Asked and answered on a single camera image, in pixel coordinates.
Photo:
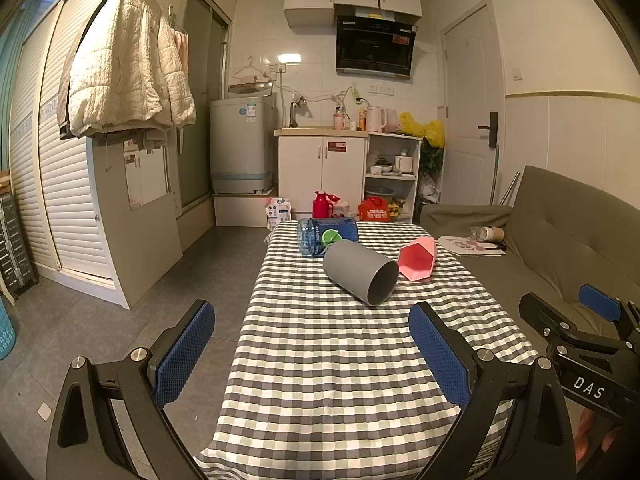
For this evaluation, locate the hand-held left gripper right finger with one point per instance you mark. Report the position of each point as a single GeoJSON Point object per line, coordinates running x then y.
{"type": "Point", "coordinates": [440, 357]}

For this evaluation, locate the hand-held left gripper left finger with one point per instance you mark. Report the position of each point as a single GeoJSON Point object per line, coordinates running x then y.
{"type": "Point", "coordinates": [184, 352]}

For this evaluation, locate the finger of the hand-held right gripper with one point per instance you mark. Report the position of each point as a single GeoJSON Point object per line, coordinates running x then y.
{"type": "Point", "coordinates": [599, 301]}
{"type": "Point", "coordinates": [542, 312]}

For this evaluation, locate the grey cup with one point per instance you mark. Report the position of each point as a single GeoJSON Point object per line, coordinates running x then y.
{"type": "Point", "coordinates": [357, 272]}

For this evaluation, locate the brown paper cup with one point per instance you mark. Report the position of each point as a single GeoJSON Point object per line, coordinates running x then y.
{"type": "Point", "coordinates": [492, 233]}

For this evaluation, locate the pink cup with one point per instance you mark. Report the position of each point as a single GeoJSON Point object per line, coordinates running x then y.
{"type": "Point", "coordinates": [415, 260]}

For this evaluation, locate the person's right hand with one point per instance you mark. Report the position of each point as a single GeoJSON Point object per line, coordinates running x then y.
{"type": "Point", "coordinates": [592, 435]}

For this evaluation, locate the olive green sofa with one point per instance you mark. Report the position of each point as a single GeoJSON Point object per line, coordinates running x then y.
{"type": "Point", "coordinates": [560, 230]}

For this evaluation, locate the white printed paper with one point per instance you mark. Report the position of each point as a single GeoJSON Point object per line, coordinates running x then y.
{"type": "Point", "coordinates": [467, 247]}

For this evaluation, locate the checkered tablecloth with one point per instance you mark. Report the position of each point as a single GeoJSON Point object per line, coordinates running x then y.
{"type": "Point", "coordinates": [325, 370]}

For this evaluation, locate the white washer platform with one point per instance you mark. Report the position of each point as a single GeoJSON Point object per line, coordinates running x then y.
{"type": "Point", "coordinates": [240, 209]}

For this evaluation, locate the red shopping bag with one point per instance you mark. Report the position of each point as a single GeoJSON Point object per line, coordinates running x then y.
{"type": "Point", "coordinates": [375, 210]}

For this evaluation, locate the blue plastic bottle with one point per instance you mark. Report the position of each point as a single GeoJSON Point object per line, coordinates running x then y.
{"type": "Point", "coordinates": [322, 237]}

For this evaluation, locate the pink and white package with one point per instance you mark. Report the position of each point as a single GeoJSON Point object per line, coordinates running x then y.
{"type": "Point", "coordinates": [277, 212]}

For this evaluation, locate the grey basin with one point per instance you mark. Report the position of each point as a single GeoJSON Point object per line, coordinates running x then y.
{"type": "Point", "coordinates": [380, 193]}

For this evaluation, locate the teal laundry basket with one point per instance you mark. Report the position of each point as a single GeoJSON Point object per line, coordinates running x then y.
{"type": "Point", "coordinates": [6, 327]}

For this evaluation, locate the white open shelf unit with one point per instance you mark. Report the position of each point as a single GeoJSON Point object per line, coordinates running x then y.
{"type": "Point", "coordinates": [392, 180]}

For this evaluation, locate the red thermos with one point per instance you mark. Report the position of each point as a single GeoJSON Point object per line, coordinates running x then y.
{"type": "Point", "coordinates": [320, 205]}

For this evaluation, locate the black ribbed suitcase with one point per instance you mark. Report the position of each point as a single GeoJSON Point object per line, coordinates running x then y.
{"type": "Point", "coordinates": [15, 250]}

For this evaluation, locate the white shutter wardrobe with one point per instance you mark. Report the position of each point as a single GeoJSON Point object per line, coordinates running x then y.
{"type": "Point", "coordinates": [65, 185]}

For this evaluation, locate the white washing machine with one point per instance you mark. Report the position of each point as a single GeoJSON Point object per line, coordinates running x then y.
{"type": "Point", "coordinates": [240, 145]}

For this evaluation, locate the yellow plastic bag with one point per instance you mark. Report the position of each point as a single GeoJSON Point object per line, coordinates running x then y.
{"type": "Point", "coordinates": [425, 127]}

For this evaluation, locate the white base cabinet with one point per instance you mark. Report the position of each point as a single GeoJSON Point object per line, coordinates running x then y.
{"type": "Point", "coordinates": [320, 170]}

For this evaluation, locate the white door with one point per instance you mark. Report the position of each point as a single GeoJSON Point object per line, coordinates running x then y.
{"type": "Point", "coordinates": [467, 100]}

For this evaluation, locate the frosted glass door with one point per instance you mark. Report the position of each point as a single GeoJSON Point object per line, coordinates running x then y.
{"type": "Point", "coordinates": [200, 110]}

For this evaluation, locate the white electric kettle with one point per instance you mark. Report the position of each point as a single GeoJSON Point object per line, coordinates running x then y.
{"type": "Point", "coordinates": [376, 119]}

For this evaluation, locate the pink bottle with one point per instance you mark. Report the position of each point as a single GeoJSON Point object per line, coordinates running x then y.
{"type": "Point", "coordinates": [339, 120]}

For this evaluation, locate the metal faucet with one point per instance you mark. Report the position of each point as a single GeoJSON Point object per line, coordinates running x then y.
{"type": "Point", "coordinates": [296, 110]}

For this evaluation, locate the white quilted jacket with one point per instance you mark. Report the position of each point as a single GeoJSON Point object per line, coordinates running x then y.
{"type": "Point", "coordinates": [120, 65]}

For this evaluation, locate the black range hood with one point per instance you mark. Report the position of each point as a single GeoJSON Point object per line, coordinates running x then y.
{"type": "Point", "coordinates": [375, 45]}

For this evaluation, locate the white light switch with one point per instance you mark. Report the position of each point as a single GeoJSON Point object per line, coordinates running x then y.
{"type": "Point", "coordinates": [517, 74]}

